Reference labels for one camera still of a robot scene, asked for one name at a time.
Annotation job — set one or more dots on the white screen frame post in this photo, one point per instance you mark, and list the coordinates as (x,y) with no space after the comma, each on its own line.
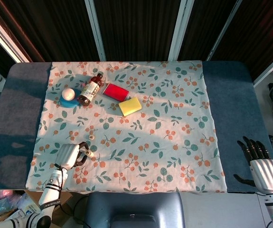
(271,66)
(5,35)
(224,31)
(95,28)
(181,28)

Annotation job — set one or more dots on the floral berry print tablecloth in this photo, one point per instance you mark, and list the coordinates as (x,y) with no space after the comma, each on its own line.
(150,133)

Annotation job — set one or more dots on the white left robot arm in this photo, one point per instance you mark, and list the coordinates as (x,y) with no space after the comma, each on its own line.
(52,190)

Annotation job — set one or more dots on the dark ribbed screen panel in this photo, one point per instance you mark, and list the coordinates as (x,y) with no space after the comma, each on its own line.
(205,23)
(138,26)
(264,28)
(50,26)

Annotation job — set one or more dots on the red flat box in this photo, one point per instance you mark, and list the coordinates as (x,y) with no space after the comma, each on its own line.
(115,91)

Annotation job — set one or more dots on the blue round disc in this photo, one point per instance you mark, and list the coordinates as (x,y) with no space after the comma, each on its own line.
(67,104)

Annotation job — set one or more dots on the cardboard box with items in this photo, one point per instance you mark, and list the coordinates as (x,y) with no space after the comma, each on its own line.
(3,209)

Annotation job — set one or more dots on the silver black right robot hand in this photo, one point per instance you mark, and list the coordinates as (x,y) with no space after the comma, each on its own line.
(265,175)

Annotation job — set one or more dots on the brown bottle with label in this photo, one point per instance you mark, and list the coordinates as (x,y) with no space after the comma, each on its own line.
(90,90)

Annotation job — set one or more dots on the grey blue robot torso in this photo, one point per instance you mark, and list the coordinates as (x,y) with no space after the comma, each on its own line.
(136,209)

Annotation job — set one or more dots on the teal blue table cover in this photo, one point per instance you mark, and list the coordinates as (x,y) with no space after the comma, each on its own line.
(236,107)

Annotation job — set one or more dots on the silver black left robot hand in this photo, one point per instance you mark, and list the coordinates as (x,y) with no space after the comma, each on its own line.
(67,155)

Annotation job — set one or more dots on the white ball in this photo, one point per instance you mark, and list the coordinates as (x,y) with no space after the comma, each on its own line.
(68,94)

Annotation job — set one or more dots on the yellow sponge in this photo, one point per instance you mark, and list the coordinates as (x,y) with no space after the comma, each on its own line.
(129,106)

